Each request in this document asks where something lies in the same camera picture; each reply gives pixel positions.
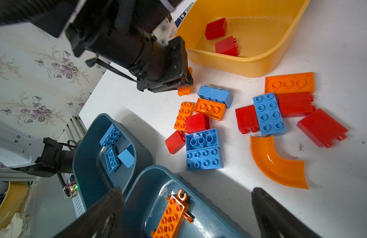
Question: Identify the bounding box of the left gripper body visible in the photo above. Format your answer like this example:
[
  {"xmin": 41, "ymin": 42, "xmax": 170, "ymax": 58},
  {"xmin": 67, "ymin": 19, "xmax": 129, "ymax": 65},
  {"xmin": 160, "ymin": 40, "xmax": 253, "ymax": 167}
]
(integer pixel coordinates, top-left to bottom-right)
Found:
[{"xmin": 137, "ymin": 36, "xmax": 193, "ymax": 93}]

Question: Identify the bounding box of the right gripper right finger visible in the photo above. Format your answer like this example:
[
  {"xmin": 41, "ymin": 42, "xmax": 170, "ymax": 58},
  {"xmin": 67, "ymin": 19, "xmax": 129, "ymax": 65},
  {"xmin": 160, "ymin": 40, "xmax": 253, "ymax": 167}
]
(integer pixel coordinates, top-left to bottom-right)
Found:
[{"xmin": 251, "ymin": 187, "xmax": 319, "ymax": 238}]

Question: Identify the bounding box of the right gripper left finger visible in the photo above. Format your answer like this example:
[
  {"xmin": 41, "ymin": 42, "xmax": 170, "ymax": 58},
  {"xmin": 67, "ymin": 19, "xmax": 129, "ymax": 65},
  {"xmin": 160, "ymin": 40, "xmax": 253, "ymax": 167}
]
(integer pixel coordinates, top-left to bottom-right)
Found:
[{"xmin": 55, "ymin": 187, "xmax": 124, "ymax": 238}]

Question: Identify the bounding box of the blue sloped lego brick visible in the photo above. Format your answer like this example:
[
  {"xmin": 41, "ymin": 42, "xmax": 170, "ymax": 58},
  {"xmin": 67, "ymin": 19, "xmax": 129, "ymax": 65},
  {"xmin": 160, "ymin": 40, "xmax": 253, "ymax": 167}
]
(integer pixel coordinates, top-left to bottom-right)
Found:
[{"xmin": 118, "ymin": 144, "xmax": 135, "ymax": 168}]

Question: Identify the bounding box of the long orange lego plate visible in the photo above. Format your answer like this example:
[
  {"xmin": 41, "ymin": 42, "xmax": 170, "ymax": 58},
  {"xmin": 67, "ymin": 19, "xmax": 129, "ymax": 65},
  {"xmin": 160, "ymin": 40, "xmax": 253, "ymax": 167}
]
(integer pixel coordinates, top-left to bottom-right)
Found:
[{"xmin": 150, "ymin": 189, "xmax": 194, "ymax": 238}]

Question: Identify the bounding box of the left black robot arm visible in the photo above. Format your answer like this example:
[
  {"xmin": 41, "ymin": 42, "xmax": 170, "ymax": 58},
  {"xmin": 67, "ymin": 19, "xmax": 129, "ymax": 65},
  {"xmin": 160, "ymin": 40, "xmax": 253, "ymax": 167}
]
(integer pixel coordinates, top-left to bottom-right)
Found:
[{"xmin": 0, "ymin": 1, "xmax": 193, "ymax": 93}]

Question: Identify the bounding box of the left teal plastic bin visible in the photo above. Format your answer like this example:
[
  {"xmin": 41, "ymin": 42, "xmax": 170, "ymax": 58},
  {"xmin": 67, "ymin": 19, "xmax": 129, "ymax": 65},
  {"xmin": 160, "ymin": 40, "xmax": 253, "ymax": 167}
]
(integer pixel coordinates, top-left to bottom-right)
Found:
[{"xmin": 72, "ymin": 114, "xmax": 153, "ymax": 209}]

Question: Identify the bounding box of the teal plastic bin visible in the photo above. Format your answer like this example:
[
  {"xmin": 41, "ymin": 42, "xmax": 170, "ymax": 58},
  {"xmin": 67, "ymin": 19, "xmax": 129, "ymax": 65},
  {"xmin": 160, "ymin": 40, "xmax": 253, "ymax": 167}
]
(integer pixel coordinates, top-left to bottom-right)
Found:
[
  {"xmin": 72, "ymin": 114, "xmax": 153, "ymax": 209},
  {"xmin": 118, "ymin": 165, "xmax": 250, "ymax": 238}
]

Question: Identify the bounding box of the right teal plastic bin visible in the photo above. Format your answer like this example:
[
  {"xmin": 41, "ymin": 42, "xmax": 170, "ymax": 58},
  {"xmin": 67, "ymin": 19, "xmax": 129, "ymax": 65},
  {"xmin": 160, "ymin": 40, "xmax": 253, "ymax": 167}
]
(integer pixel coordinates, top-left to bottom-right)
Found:
[{"xmin": 118, "ymin": 165, "xmax": 250, "ymax": 238}]

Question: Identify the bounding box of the orange curved lego piece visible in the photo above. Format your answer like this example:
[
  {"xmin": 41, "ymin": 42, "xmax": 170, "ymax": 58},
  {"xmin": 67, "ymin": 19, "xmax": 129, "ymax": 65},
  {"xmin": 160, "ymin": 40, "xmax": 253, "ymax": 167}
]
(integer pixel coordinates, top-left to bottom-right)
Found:
[{"xmin": 250, "ymin": 136, "xmax": 309, "ymax": 189}]

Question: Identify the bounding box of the orange lego brick pair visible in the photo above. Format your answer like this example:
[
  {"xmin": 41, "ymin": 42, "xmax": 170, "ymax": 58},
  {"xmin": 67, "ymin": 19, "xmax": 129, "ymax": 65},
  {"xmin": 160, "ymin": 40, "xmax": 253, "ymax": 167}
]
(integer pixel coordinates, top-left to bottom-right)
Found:
[{"xmin": 174, "ymin": 98, "xmax": 227, "ymax": 132}]

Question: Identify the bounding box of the blue glue stick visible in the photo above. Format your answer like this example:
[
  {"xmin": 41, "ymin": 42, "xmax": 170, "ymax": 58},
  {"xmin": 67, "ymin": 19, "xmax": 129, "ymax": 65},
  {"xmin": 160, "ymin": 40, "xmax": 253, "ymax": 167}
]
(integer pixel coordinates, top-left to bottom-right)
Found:
[{"xmin": 171, "ymin": 0, "xmax": 195, "ymax": 27}]

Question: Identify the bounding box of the red lego brick small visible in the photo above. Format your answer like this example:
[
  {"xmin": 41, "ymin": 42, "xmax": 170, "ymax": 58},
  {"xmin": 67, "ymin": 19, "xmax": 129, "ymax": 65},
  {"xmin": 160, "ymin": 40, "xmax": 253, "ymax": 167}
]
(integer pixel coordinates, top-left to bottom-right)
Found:
[{"xmin": 165, "ymin": 130, "xmax": 186, "ymax": 154}]

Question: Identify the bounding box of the yellow plastic bin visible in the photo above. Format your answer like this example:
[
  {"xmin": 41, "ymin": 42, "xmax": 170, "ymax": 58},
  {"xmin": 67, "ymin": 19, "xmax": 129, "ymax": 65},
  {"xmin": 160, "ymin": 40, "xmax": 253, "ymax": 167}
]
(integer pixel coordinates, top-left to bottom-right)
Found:
[{"xmin": 177, "ymin": 1, "xmax": 309, "ymax": 77}]

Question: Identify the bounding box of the large blue lego block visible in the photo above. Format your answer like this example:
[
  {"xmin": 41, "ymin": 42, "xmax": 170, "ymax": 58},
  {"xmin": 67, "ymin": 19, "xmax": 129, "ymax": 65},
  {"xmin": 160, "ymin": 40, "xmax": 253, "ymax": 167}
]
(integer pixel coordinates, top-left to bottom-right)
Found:
[{"xmin": 185, "ymin": 128, "xmax": 223, "ymax": 172}]

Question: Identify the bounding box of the red lego left panel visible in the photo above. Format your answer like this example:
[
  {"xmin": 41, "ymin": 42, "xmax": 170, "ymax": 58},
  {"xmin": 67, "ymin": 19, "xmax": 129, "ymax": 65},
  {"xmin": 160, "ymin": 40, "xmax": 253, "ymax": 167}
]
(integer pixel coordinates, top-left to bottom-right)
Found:
[{"xmin": 235, "ymin": 105, "xmax": 259, "ymax": 134}]

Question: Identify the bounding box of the red lego panel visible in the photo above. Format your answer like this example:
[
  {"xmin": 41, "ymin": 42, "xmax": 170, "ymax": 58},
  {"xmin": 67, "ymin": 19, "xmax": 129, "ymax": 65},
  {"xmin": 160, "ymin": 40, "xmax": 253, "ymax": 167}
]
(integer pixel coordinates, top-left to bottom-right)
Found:
[
  {"xmin": 235, "ymin": 105, "xmax": 259, "ymax": 134},
  {"xmin": 297, "ymin": 109, "xmax": 348, "ymax": 148},
  {"xmin": 277, "ymin": 92, "xmax": 316, "ymax": 118}
]

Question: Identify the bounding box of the blue long lego brick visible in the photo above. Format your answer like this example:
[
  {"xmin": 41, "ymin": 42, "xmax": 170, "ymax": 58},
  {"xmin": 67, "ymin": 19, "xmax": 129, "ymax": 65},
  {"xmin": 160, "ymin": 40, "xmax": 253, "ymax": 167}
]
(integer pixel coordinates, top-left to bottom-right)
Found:
[{"xmin": 253, "ymin": 92, "xmax": 286, "ymax": 136}]

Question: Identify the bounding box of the red lego lower panel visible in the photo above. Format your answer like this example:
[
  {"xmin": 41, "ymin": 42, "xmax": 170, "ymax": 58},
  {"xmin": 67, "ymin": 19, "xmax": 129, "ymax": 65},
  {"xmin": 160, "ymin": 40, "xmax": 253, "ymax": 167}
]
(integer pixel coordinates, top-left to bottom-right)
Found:
[{"xmin": 297, "ymin": 109, "xmax": 348, "ymax": 148}]

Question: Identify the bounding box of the red lego right panel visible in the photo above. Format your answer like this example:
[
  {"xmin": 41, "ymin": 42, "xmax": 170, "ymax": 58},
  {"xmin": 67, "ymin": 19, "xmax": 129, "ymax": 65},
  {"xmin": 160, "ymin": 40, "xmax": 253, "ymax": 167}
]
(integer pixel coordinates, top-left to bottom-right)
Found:
[{"xmin": 277, "ymin": 92, "xmax": 316, "ymax": 118}]

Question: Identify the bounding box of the orange flat lego top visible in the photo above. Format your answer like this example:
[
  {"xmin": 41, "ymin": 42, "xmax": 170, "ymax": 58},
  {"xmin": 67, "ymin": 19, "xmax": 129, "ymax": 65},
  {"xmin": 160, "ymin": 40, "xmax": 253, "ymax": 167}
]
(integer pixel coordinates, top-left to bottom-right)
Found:
[{"xmin": 264, "ymin": 72, "xmax": 315, "ymax": 95}]

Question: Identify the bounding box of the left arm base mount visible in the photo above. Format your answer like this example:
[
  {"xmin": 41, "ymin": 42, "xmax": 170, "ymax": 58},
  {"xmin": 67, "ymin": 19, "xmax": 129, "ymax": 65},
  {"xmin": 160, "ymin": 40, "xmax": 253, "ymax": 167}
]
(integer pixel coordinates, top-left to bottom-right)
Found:
[{"xmin": 13, "ymin": 137, "xmax": 80, "ymax": 178}]

